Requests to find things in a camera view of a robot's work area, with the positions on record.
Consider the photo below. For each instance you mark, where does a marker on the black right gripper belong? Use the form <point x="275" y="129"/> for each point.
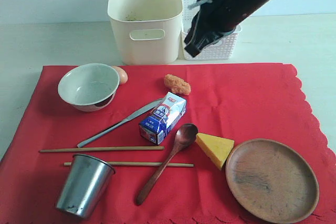
<point x="214" y="20"/>

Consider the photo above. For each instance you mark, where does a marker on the orange fried nugget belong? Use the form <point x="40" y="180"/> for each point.
<point x="177" y="85"/>

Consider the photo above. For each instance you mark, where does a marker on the brown egg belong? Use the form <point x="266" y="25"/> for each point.
<point x="123" y="76"/>

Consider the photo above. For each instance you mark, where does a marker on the blue milk carton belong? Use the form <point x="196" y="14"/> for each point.
<point x="163" y="118"/>

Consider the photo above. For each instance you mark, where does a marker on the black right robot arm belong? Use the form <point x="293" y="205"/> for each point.
<point x="217" y="19"/>

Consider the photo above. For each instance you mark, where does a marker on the white perforated plastic basket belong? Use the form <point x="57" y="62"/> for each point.
<point x="222" y="50"/>

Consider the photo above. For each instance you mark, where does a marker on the cream plastic bin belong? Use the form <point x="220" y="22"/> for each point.
<point x="146" y="32"/>

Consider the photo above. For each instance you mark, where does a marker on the silver table knife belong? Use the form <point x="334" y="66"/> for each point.
<point x="132" y="116"/>

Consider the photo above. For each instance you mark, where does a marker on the dark wooden spoon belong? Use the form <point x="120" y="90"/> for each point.
<point x="185" y="136"/>

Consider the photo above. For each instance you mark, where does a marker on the yellow cheese wedge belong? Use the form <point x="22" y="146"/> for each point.
<point x="216" y="148"/>

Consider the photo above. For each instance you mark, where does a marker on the white ceramic bowl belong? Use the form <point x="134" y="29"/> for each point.
<point x="89" y="87"/>

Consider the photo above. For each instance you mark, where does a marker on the upper wooden chopstick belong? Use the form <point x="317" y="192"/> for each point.
<point x="103" y="149"/>

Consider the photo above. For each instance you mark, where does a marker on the wooden chopstick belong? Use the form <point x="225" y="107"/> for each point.
<point x="103" y="149"/>
<point x="151" y="164"/>

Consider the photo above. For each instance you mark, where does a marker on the red tablecloth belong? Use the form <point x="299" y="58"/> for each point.
<point x="235" y="101"/>

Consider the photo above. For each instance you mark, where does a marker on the brown wooden plate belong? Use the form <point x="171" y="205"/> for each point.
<point x="272" y="181"/>

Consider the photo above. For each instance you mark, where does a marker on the stainless steel cup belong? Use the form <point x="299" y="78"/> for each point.
<point x="84" y="186"/>

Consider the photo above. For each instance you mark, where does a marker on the lower wooden chopstick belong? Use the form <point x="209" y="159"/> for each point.
<point x="151" y="164"/>

